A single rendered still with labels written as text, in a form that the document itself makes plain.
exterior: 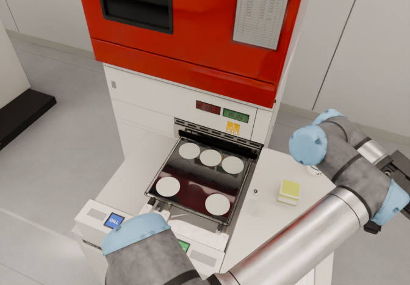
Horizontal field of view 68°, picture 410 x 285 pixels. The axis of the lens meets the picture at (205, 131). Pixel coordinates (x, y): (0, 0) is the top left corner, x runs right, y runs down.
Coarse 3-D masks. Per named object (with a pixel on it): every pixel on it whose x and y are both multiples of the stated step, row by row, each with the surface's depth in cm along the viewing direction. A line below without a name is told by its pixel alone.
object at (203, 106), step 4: (196, 104) 136; (200, 104) 135; (204, 104) 134; (208, 104) 133; (200, 108) 136; (204, 108) 136; (208, 108) 135; (212, 108) 134; (216, 108) 133; (212, 112) 135; (216, 112) 135
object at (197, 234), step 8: (168, 224) 118; (176, 224) 118; (184, 224) 118; (176, 232) 116; (184, 232) 116; (192, 232) 116; (200, 232) 116; (208, 232) 116; (200, 240) 114; (208, 240) 114; (216, 240) 114
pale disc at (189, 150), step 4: (184, 144) 145; (188, 144) 146; (192, 144) 146; (180, 148) 143; (184, 148) 144; (188, 148) 144; (192, 148) 144; (196, 148) 144; (180, 152) 142; (184, 152) 142; (188, 152) 142; (192, 152) 142; (196, 152) 142; (184, 156) 140; (188, 156) 140; (192, 156) 140; (196, 156) 140
